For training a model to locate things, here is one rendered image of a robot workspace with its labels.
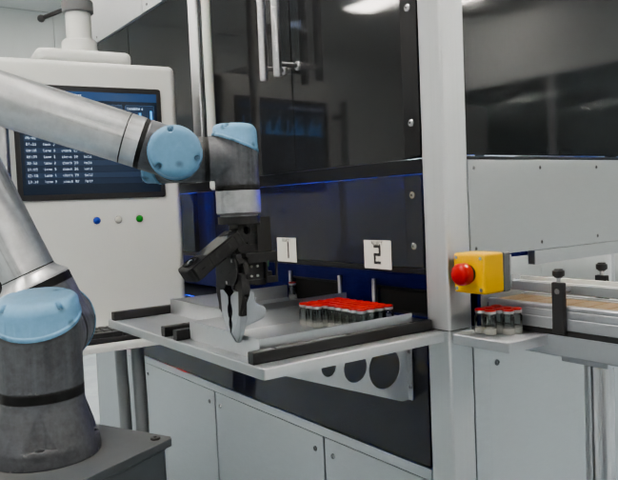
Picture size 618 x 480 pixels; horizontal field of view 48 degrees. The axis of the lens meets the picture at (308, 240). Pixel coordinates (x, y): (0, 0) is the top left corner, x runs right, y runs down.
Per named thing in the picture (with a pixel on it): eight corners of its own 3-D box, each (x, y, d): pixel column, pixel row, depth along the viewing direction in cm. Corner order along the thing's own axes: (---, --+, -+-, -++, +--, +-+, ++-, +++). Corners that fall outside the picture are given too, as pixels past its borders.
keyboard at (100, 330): (172, 325, 195) (171, 316, 195) (189, 332, 183) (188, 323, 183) (20, 344, 176) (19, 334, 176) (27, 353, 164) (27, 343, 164)
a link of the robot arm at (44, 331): (-15, 400, 92) (-22, 299, 91) (9, 376, 105) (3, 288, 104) (79, 392, 94) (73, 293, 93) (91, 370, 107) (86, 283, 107)
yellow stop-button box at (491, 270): (480, 288, 131) (479, 250, 130) (511, 290, 125) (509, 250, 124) (452, 291, 126) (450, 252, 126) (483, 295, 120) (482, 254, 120)
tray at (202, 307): (287, 297, 187) (286, 285, 187) (347, 307, 166) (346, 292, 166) (170, 313, 168) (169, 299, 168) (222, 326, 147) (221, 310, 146)
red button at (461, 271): (463, 283, 126) (462, 261, 125) (480, 285, 122) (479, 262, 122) (448, 285, 123) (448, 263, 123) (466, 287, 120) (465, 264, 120)
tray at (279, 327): (330, 316, 153) (329, 300, 153) (412, 330, 132) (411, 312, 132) (189, 339, 134) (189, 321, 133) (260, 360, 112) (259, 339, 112)
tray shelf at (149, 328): (277, 302, 192) (276, 296, 191) (472, 335, 135) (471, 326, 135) (108, 327, 164) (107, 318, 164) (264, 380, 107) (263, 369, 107)
